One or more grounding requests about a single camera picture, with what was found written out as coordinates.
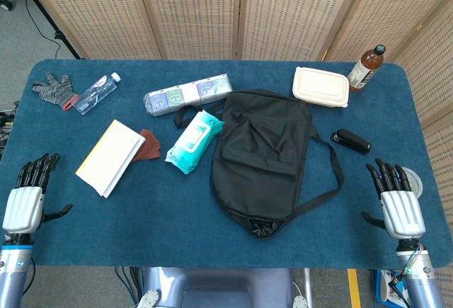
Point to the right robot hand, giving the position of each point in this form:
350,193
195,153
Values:
403,212

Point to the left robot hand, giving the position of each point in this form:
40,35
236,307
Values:
23,209

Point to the white notebook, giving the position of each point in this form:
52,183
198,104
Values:
109,159

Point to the black fabric bag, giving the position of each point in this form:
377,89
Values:
262,152

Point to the clear tub of binder clips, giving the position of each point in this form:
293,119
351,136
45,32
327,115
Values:
417,184

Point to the blue storage box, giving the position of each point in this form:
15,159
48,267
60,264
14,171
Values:
380,286

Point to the black stapler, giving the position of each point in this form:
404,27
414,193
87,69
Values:
350,140

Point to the blue table mat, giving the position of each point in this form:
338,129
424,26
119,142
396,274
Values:
141,223

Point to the grey striped work glove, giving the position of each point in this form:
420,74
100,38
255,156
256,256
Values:
53,88

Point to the clear water bottle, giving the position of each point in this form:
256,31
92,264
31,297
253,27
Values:
93,93

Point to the brown cloth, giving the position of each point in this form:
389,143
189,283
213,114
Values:
148,145

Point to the amber tea bottle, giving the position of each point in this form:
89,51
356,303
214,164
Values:
364,69

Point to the beige lidded lunch box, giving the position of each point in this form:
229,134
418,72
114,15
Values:
320,86

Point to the black tripod stand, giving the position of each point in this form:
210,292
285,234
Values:
58,35

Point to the teal wet wipes pack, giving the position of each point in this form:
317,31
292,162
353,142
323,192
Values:
193,141

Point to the pocket tissue multipack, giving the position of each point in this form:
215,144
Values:
184,95

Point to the blue-grey robot torso base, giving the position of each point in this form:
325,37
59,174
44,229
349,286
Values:
219,286

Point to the woven folding screen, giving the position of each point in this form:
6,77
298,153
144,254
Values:
194,10

